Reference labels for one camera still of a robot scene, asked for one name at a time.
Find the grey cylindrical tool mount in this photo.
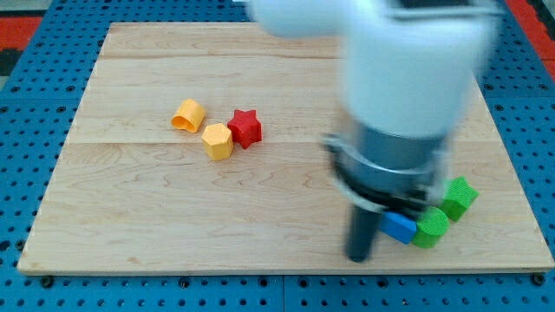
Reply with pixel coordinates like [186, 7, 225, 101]
[323, 122, 447, 215]

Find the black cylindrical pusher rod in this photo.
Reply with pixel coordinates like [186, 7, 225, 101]
[345, 205, 382, 263]

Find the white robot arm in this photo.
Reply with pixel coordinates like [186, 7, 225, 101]
[247, 1, 501, 262]

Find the green circle block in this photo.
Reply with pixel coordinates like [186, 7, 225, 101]
[411, 207, 450, 249]

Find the green star block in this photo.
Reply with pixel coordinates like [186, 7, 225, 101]
[439, 176, 480, 222]

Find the red star block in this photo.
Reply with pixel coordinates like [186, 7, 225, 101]
[227, 109, 263, 149]

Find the blue cube block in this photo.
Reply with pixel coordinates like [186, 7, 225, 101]
[380, 212, 417, 244]

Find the yellow hexagon block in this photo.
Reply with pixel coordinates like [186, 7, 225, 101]
[201, 123, 233, 160]

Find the wooden board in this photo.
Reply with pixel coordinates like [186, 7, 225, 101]
[18, 23, 554, 276]

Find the yellow heart block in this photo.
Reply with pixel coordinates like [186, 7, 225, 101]
[171, 99, 206, 133]

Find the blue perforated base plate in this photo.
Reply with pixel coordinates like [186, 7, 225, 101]
[1, 1, 554, 311]

